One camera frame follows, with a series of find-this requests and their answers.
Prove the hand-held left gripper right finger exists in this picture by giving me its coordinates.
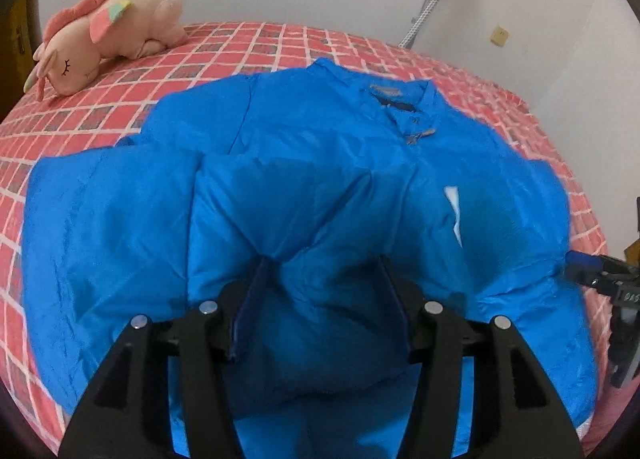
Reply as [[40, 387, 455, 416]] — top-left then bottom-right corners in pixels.
[[376, 255, 585, 459]]

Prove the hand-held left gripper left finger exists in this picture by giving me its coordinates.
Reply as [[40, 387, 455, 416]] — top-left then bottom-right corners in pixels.
[[59, 256, 274, 459]]

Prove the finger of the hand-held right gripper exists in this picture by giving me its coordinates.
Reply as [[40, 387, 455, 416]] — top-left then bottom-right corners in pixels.
[[565, 250, 617, 290]]

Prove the blue puffer jacket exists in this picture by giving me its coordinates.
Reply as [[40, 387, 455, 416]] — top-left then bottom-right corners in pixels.
[[20, 56, 601, 459]]

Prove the brown wooden furniture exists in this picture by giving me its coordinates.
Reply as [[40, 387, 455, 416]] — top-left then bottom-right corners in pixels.
[[622, 196, 640, 265]]

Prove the red plaid bed sheet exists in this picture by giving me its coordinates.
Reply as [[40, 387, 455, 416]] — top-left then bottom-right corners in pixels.
[[0, 21, 617, 459]]

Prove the pink unicorn plush toy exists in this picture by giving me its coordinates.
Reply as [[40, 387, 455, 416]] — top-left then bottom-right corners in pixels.
[[22, 0, 193, 102]]

